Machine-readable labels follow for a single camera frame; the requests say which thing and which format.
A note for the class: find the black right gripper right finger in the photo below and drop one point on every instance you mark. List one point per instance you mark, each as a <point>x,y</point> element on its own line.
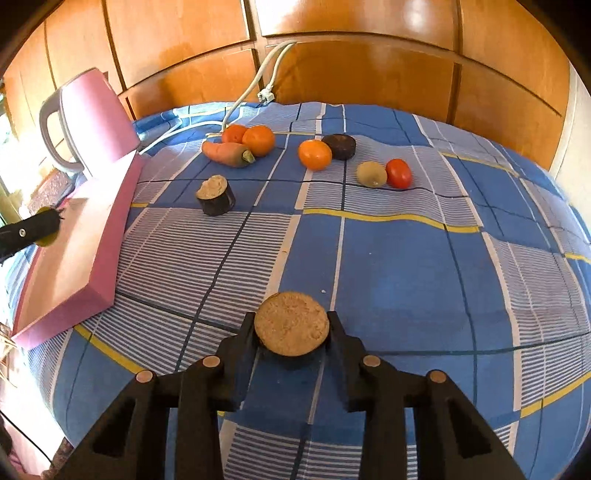
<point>427,417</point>

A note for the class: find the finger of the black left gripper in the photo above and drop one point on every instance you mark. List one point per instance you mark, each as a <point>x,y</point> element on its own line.
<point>18,236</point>

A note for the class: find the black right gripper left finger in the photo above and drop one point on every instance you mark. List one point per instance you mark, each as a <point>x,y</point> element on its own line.
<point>129,439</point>

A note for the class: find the eggplant piece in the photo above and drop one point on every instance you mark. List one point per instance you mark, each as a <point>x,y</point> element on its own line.
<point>291,324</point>
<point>215,196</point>

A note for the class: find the orange tangerine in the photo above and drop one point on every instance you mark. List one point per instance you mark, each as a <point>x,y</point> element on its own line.
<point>233,134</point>
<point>259,139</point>
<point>315,155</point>

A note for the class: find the red tomato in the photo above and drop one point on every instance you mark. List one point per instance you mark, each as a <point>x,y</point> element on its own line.
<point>399,174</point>

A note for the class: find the brown kiwi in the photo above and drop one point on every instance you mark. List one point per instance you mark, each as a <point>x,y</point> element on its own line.
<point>371,174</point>

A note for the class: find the dark eggplant slice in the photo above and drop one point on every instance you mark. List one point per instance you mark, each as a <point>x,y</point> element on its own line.
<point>343,146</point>

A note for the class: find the green lime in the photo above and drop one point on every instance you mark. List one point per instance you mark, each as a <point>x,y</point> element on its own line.
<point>49,220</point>

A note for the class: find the glittery box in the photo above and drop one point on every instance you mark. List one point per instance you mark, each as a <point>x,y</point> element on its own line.
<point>50,191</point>

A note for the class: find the pink tray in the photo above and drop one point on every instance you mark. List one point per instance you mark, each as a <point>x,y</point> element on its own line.
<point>74,278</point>

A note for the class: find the pink electric kettle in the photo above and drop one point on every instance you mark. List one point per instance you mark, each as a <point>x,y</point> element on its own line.
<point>94,124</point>

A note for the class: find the blue plaid tablecloth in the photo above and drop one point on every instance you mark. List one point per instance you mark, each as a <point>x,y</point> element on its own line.
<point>480,269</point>

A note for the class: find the orange carrot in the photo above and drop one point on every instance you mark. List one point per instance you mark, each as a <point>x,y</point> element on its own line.
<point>231,154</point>

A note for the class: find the wooden wardrobe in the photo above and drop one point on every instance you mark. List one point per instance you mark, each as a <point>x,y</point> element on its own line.
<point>488,67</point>

